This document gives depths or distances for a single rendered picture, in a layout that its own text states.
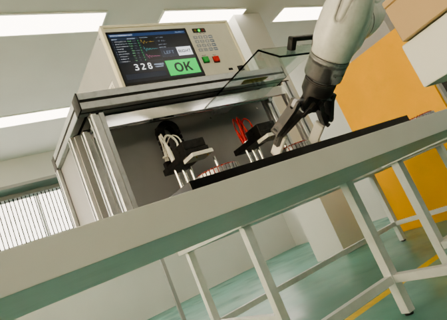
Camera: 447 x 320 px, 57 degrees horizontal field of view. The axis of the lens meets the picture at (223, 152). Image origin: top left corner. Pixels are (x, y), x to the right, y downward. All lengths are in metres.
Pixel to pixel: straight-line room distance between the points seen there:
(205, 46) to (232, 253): 7.24
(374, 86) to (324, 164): 4.06
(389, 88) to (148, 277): 5.07
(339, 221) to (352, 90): 1.53
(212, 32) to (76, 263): 0.97
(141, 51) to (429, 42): 0.94
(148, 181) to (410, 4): 0.91
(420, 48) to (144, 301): 7.32
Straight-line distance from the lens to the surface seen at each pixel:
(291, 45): 1.07
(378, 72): 4.78
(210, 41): 1.33
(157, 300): 7.63
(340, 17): 0.89
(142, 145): 1.19
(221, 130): 1.33
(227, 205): 0.63
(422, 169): 4.71
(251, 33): 5.58
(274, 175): 0.70
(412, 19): 0.36
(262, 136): 1.13
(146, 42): 1.22
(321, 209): 5.00
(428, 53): 0.36
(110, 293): 7.41
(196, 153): 0.97
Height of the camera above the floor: 0.66
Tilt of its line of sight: 12 degrees up
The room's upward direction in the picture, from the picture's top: 23 degrees counter-clockwise
